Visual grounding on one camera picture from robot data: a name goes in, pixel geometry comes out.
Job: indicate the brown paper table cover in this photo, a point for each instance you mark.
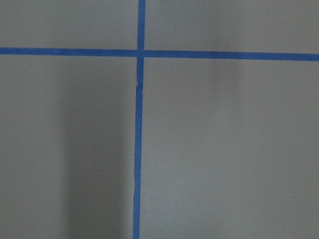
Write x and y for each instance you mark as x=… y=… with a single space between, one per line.
x=159 y=119

